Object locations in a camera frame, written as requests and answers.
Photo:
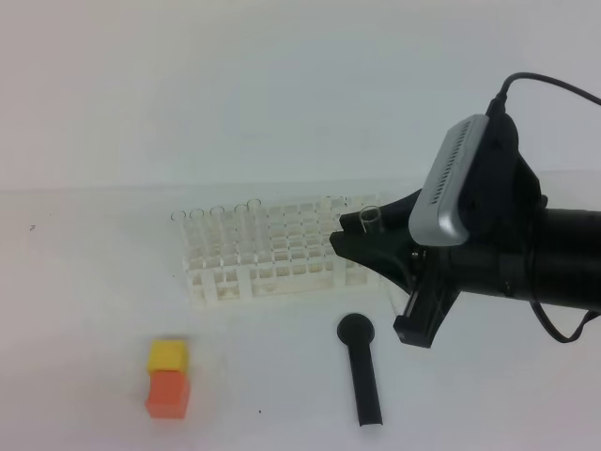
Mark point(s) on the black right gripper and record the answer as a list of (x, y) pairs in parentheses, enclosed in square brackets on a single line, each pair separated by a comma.
[(498, 205)]

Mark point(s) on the clear glass test tube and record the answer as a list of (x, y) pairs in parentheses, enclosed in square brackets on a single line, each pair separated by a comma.
[(378, 258)]

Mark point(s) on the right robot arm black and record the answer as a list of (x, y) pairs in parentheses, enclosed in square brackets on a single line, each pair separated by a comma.
[(565, 267)]

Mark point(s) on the white plastic test tube rack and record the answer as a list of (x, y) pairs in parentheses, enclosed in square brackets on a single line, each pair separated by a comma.
[(301, 256)]

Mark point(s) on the clear tube far left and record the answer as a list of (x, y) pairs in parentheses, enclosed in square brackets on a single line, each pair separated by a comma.
[(185, 227)]

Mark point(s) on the black scoop with round head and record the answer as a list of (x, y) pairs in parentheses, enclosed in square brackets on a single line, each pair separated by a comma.
[(357, 332)]

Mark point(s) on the yellow cube block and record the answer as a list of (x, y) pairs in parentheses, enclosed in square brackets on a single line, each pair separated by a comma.
[(168, 355)]

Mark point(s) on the orange cube block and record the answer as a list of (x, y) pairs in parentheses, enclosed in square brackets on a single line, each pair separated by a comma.
[(168, 395)]

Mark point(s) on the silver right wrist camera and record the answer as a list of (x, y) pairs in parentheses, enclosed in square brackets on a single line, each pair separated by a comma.
[(434, 219)]

